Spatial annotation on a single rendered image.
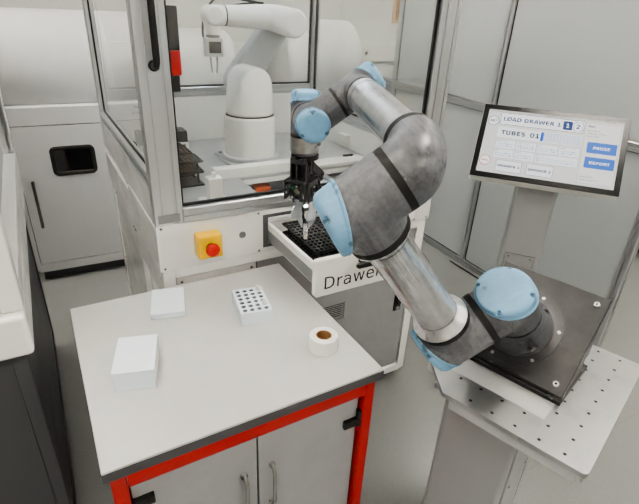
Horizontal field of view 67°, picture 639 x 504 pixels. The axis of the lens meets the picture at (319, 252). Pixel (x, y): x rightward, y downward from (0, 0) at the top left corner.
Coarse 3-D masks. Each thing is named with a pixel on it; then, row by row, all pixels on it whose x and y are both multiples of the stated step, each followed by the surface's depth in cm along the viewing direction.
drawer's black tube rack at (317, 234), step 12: (288, 228) 149; (300, 228) 150; (312, 228) 150; (324, 228) 150; (300, 240) 149; (312, 240) 142; (324, 240) 142; (312, 252) 141; (324, 252) 142; (336, 252) 142
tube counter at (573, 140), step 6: (534, 132) 184; (540, 132) 184; (546, 132) 183; (528, 138) 184; (534, 138) 184; (540, 138) 183; (546, 138) 183; (552, 138) 182; (558, 138) 181; (564, 138) 181; (570, 138) 180; (576, 138) 180; (582, 138) 179; (564, 144) 180; (570, 144) 180; (576, 144) 179
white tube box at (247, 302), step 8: (248, 288) 136; (232, 296) 134; (240, 296) 133; (248, 296) 132; (256, 296) 132; (264, 296) 132; (240, 304) 128; (248, 304) 128; (256, 304) 129; (240, 312) 125; (248, 312) 125; (256, 312) 126; (264, 312) 126; (272, 312) 127; (240, 320) 126; (248, 320) 126; (256, 320) 127; (264, 320) 128; (272, 320) 129
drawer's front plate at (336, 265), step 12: (324, 264) 126; (336, 264) 128; (348, 264) 130; (312, 276) 127; (324, 276) 127; (336, 276) 130; (348, 276) 132; (312, 288) 129; (336, 288) 131; (348, 288) 134
